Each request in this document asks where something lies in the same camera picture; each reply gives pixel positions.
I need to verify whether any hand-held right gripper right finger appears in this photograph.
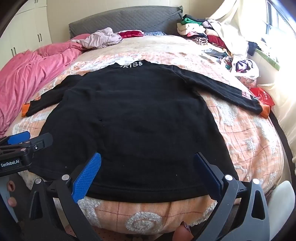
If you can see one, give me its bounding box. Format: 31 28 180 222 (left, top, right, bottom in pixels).
193 152 271 241

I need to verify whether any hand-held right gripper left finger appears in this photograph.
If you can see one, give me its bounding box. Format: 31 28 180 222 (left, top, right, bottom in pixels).
29 152 102 241

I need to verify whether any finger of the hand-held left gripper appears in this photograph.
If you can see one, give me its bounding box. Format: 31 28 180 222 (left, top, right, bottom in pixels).
0 131 31 146
21 133 53 153

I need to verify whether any black sweater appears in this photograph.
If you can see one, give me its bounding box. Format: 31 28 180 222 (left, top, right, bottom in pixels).
21 60 270 204

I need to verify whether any plastic bag of clothes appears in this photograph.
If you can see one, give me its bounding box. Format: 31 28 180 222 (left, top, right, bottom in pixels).
221 55 260 80

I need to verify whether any pile of folded clothes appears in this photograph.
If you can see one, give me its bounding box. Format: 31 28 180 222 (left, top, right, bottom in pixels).
177 14 234 54

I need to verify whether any person's left hand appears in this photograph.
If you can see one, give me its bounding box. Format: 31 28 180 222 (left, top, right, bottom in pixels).
6 180 18 207

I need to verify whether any person's right hand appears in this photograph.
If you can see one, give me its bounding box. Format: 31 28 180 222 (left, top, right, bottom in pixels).
173 221 194 241

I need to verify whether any orange patterned blanket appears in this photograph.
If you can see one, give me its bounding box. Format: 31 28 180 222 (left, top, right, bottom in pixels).
11 47 286 234

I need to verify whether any pink duvet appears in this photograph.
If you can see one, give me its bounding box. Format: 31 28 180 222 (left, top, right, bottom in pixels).
0 34 92 138

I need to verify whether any white rounded object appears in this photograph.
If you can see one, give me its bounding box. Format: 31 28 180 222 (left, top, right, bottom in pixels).
266 179 293 223

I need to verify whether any red plastic bag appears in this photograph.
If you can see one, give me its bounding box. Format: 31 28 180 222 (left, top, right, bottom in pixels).
250 87 275 107

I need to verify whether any white wardrobe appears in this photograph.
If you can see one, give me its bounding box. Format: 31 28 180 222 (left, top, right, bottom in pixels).
0 0 53 70

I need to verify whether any lilac crumpled garment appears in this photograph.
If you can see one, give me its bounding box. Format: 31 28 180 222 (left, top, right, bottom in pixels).
71 27 123 49

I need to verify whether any green window sill cloth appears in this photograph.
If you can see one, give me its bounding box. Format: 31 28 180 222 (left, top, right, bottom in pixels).
254 47 281 71

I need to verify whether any dark garment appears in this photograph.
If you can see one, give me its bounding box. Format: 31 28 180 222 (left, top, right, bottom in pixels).
247 42 259 56

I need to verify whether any red cloth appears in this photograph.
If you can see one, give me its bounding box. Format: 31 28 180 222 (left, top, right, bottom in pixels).
118 30 144 39

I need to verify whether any beige bed sheet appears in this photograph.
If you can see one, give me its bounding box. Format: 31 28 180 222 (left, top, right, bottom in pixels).
76 35 222 68

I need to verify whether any grey quilted headboard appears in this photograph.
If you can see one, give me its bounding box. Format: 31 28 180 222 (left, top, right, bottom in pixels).
69 6 184 39

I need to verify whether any white curtain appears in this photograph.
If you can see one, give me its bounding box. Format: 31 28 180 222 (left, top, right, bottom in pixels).
208 0 274 56

